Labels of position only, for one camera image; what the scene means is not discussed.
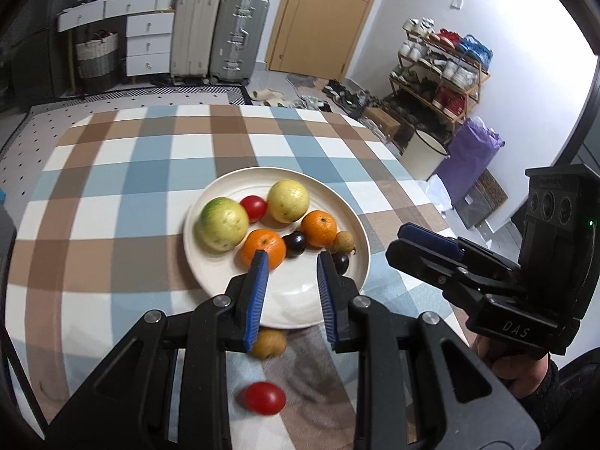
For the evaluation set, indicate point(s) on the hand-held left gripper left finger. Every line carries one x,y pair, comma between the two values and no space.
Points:
257,290

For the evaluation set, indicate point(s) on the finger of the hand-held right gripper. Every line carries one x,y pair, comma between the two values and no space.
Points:
422,265
431,239

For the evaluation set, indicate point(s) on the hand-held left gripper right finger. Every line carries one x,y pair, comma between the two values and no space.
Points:
328,295

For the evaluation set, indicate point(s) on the cream round plate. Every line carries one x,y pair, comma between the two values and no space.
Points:
290,295

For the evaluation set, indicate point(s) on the dark purple plum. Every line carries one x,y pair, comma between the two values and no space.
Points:
295,243
342,263

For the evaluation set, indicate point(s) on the large orange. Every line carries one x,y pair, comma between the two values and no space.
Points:
269,243

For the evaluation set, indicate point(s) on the small brown kiwi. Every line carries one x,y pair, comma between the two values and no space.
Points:
271,342
343,242

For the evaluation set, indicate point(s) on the small orange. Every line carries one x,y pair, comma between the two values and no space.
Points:
318,228

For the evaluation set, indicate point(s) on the large yellow-green guava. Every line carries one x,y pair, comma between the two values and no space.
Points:
223,224

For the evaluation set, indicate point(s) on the round red tomato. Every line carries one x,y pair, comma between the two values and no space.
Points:
253,207

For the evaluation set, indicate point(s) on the small yellow guava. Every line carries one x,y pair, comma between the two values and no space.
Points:
288,200

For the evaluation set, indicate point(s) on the oblong red tomato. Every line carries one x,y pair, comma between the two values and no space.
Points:
265,397

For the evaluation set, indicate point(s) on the person's right forearm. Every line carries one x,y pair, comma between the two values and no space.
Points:
567,408

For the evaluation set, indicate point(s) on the person's right hand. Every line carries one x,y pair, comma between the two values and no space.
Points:
513,368

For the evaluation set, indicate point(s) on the brown door mat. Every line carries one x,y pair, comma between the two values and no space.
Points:
483,197

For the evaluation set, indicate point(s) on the white bucket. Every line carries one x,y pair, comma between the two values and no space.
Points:
424,154

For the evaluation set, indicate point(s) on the purple plastic bag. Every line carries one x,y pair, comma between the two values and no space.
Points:
468,159

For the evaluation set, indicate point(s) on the cardboard box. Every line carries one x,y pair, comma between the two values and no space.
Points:
382,122

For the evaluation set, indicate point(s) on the wooden shoe rack with shoes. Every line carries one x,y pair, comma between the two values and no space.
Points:
440,79

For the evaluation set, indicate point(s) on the pile of shoes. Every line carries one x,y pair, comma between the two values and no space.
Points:
337,96

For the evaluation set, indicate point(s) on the checked blue brown tablecloth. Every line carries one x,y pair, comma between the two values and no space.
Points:
140,159

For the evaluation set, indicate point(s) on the beige slippers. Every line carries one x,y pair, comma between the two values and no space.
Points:
268,96

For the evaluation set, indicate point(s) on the wooden door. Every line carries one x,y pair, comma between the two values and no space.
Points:
328,18

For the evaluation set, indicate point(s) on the silver suitcase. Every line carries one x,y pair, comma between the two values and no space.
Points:
239,37

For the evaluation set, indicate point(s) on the beige suitcase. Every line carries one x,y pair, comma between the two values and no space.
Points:
194,33

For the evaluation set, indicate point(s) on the wicker basket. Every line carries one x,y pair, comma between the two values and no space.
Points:
97,65

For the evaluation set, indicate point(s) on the white drawer cabinet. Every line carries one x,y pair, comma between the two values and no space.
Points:
145,37

